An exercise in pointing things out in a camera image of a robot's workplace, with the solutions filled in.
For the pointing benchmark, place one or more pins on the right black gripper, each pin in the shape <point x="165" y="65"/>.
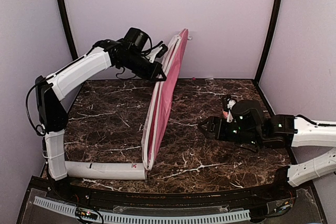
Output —
<point x="212" y="121"/>

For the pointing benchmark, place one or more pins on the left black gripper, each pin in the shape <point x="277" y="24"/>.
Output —
<point x="151" y="75"/>

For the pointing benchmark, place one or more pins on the pink racket cover bag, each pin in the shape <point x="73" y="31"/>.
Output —
<point x="161" y="101"/>

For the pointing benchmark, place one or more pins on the white shuttlecock tube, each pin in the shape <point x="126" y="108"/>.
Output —
<point x="109" y="171"/>

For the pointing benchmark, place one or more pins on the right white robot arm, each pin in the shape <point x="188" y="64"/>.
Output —
<point x="298" y="132"/>

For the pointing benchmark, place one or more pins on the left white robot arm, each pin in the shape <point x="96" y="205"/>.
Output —
<point x="51" y="90"/>

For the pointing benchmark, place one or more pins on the red patterned bowl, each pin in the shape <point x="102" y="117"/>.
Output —
<point x="225" y="114"/>

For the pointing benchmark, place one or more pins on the small circuit board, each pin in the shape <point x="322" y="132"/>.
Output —
<point x="85" y="214"/>

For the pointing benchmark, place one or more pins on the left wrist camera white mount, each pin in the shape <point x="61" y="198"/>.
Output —
<point x="157" y="53"/>

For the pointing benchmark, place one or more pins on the white slotted cable duct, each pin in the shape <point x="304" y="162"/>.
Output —
<point x="68" y="210"/>

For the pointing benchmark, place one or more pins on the left black frame post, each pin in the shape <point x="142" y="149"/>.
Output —
<point x="67" y="29"/>

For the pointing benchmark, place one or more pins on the black frame post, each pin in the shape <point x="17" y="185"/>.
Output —
<point x="268" y="41"/>
<point x="67" y="29"/>

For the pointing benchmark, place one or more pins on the black front table rail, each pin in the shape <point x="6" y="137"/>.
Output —
<point x="241" y="198"/>

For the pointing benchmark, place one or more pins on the right black frame post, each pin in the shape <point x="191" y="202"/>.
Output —
<point x="268" y="41"/>

